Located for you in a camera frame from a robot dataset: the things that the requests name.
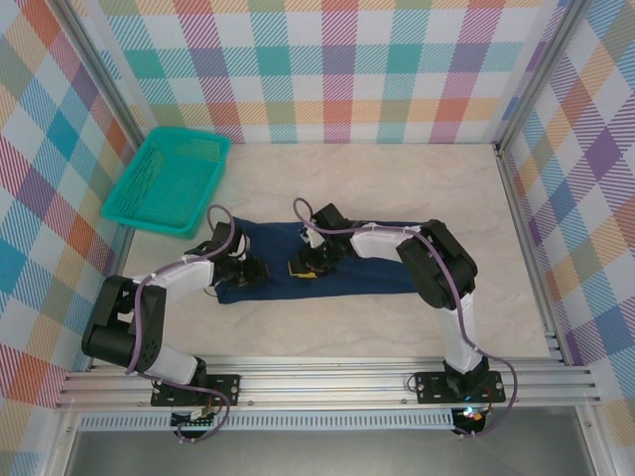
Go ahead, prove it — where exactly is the navy blue t-shirt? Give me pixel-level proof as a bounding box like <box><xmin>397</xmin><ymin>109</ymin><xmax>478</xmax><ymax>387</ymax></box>
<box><xmin>215</xmin><ymin>216</ymin><xmax>433</xmax><ymax>306</ymax></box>

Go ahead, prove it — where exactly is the teal plastic basket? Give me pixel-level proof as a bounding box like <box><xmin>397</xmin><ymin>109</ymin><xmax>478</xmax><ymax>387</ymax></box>
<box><xmin>101</xmin><ymin>126</ymin><xmax>233</xmax><ymax>241</ymax></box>

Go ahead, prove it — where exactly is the left small circuit board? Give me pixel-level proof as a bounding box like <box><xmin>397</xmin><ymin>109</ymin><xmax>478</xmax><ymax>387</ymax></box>
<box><xmin>171</xmin><ymin>409</ymin><xmax>219</xmax><ymax>430</ymax></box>

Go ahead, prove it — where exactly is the small circuit board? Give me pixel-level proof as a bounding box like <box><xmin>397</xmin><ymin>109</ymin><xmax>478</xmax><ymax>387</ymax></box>
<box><xmin>171</xmin><ymin>409</ymin><xmax>219</xmax><ymax>430</ymax></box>
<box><xmin>453</xmin><ymin>406</ymin><xmax>486</xmax><ymax>436</ymax></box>

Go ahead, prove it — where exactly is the right small circuit board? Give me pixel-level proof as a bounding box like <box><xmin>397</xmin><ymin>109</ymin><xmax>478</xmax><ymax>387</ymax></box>
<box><xmin>453</xmin><ymin>406</ymin><xmax>486</xmax><ymax>436</ymax></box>

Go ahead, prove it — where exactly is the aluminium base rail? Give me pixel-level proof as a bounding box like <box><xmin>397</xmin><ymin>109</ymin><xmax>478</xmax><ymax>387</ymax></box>
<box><xmin>57</xmin><ymin>354</ymin><xmax>601</xmax><ymax>412</ymax></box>

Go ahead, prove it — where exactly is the white slotted cable duct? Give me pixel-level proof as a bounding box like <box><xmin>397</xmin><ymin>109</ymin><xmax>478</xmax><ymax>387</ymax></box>
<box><xmin>78</xmin><ymin>409</ymin><xmax>455</xmax><ymax>431</ymax></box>

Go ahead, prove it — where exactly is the aluminium right side rail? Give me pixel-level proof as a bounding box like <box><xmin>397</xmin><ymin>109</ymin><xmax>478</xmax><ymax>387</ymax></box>
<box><xmin>495</xmin><ymin>142</ymin><xmax>570</xmax><ymax>366</ymax></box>

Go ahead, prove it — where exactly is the aluminium left corner post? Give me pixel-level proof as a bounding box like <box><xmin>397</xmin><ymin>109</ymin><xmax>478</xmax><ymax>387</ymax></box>
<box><xmin>58</xmin><ymin>0</ymin><xmax>151</xmax><ymax>146</ymax></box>

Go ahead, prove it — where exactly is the aluminium corner post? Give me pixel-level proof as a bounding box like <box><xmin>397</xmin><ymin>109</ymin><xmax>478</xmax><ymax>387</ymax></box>
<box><xmin>494</xmin><ymin>0</ymin><xmax>589</xmax><ymax>148</ymax></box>
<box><xmin>58</xmin><ymin>0</ymin><xmax>151</xmax><ymax>146</ymax></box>

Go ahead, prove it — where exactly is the aluminium right corner post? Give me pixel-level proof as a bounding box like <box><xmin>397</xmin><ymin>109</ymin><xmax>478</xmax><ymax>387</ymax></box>
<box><xmin>494</xmin><ymin>0</ymin><xmax>589</xmax><ymax>148</ymax></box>

